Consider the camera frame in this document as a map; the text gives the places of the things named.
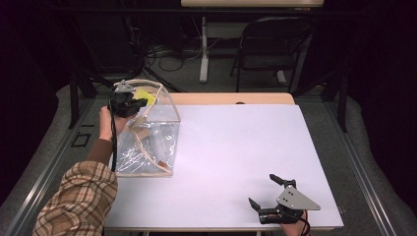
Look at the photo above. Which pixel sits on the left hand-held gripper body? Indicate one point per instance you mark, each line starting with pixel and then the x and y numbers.
pixel 123 101

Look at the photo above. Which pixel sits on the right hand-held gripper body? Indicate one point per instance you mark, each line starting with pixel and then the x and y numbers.
pixel 290 201

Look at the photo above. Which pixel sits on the yellow plastic shuttlecock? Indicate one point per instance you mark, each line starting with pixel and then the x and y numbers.
pixel 145 96

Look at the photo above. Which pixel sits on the clear plastic bag beige trim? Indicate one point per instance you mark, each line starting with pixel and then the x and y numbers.
pixel 159 141

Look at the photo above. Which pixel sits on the person's right hand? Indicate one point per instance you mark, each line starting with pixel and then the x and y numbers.
pixel 291 229

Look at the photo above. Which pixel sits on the person's left hand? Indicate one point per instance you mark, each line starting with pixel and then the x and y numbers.
pixel 109 126

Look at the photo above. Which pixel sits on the black metal stand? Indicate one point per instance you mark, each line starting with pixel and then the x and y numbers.
pixel 341 98
pixel 74 95

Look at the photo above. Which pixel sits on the black folding chair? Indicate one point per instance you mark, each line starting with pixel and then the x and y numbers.
pixel 272 46

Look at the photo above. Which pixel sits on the white-legged background table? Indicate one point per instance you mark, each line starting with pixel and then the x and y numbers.
pixel 249 3

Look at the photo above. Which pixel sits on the aluminium floor rail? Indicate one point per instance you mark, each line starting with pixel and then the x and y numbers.
pixel 364 177
pixel 39 183

